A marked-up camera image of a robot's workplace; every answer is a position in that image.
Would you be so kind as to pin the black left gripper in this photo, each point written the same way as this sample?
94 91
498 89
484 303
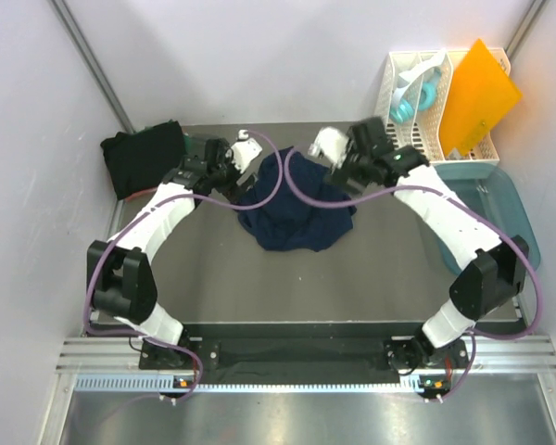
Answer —
229 190

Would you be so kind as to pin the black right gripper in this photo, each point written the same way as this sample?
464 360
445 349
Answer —
341 176

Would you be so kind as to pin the navy blue t shirt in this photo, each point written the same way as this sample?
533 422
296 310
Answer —
287 223

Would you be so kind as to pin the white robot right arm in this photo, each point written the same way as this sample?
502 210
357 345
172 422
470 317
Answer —
492 267

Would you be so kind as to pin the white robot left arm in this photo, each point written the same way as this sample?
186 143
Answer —
120 281

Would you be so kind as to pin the folded green t shirt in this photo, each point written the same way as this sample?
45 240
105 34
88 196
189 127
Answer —
186 137

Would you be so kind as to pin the folded red t shirt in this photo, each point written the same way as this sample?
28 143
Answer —
140 193

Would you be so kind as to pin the teal headphones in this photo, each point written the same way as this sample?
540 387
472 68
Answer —
416 88

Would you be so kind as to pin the white slotted file organizer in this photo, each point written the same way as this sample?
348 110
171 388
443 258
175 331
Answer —
422 130

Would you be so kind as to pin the folded black t shirt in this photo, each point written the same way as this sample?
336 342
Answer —
137 162

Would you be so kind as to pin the translucent teal plastic bin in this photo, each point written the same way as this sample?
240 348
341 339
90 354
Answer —
489 191

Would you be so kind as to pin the orange plastic folder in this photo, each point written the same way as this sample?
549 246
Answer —
481 94

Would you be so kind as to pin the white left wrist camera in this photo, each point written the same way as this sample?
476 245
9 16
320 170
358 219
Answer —
245 150

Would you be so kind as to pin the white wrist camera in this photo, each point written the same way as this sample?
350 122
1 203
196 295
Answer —
332 144
245 150

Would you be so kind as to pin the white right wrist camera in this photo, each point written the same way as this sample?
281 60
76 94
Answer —
332 144

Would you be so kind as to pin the left aluminium corner post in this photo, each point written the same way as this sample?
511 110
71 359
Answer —
74 31

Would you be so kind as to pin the aluminium corner post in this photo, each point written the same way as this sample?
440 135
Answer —
74 31
524 26

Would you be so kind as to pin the right aluminium corner post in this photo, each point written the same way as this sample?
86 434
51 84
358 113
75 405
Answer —
524 26

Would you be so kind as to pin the aluminium frame rail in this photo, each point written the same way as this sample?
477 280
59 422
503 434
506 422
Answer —
134 365

